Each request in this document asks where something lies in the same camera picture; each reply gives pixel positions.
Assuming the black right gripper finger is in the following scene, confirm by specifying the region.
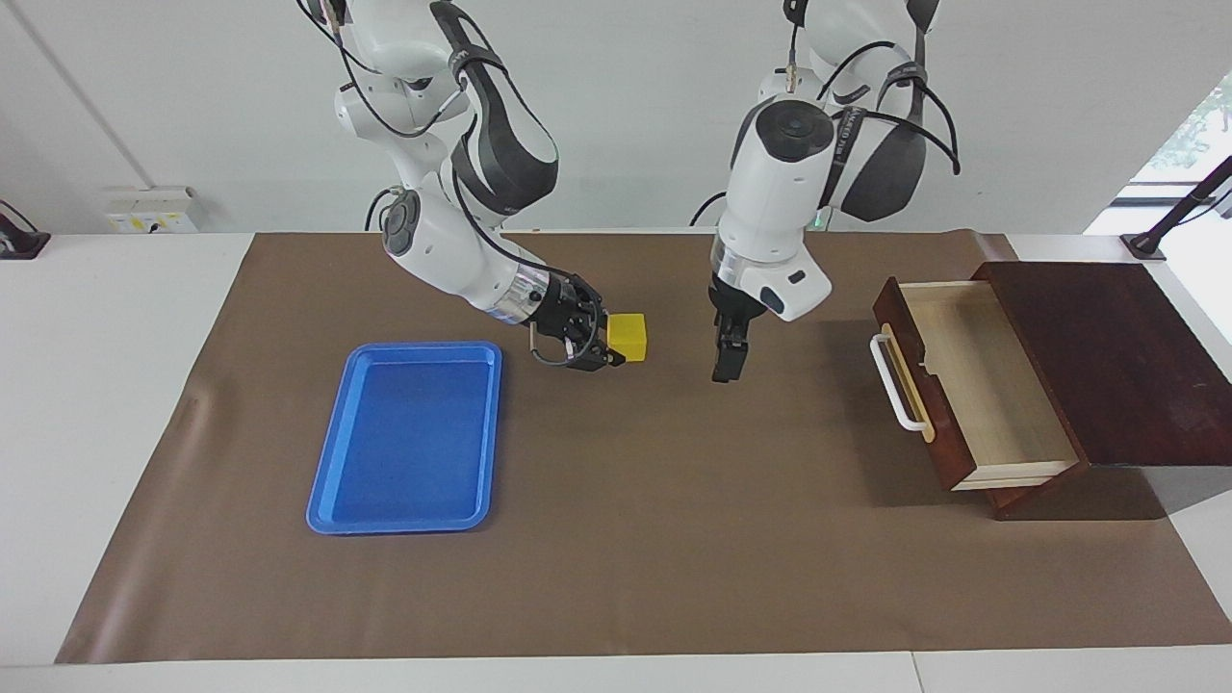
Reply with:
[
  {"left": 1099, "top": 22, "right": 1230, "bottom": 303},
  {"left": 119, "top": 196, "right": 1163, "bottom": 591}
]
[
  {"left": 572, "top": 276, "right": 608, "bottom": 324},
  {"left": 565, "top": 336, "right": 628, "bottom": 372}
]

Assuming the yellow cube block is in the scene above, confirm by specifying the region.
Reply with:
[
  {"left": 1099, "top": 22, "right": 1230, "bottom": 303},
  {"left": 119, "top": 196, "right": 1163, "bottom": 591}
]
[{"left": 606, "top": 312, "right": 649, "bottom": 365}]

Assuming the white drawer handle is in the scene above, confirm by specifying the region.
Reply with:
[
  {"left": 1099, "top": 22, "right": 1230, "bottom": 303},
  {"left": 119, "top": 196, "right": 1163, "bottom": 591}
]
[{"left": 868, "top": 331, "right": 931, "bottom": 435}]

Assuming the dark wooden drawer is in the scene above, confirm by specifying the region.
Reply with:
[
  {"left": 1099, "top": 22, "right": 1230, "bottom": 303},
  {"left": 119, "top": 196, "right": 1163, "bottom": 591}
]
[{"left": 870, "top": 276, "right": 1091, "bottom": 493}]

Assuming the brown table mat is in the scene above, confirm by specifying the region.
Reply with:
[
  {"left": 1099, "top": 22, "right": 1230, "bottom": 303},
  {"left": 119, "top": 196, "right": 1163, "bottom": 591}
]
[{"left": 55, "top": 229, "right": 1232, "bottom": 666}]

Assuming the blue plastic tray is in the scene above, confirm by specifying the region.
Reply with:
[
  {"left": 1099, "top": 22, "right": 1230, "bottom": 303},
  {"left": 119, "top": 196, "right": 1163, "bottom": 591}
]
[{"left": 305, "top": 340, "right": 504, "bottom": 537}]

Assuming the dark wooden cabinet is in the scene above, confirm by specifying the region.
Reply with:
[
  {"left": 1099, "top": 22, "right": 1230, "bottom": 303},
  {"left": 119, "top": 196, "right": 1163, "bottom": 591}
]
[{"left": 968, "top": 259, "right": 1232, "bottom": 522}]

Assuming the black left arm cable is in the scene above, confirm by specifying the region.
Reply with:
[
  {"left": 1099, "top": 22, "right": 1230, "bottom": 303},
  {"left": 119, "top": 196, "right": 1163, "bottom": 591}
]
[{"left": 783, "top": 0, "right": 964, "bottom": 176}]

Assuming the white wall socket box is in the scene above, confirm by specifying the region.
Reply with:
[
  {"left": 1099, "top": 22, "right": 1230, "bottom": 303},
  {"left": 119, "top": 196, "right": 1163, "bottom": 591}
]
[{"left": 103, "top": 187, "right": 199, "bottom": 236}]

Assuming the black camera stand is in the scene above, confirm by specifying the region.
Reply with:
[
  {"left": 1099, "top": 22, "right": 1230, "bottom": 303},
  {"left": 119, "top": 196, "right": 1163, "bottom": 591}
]
[{"left": 1120, "top": 154, "right": 1232, "bottom": 262}]

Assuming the black clamp mount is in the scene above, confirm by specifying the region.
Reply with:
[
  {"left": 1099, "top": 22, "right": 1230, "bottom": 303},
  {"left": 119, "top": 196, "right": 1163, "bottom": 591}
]
[{"left": 0, "top": 199, "right": 52, "bottom": 260}]

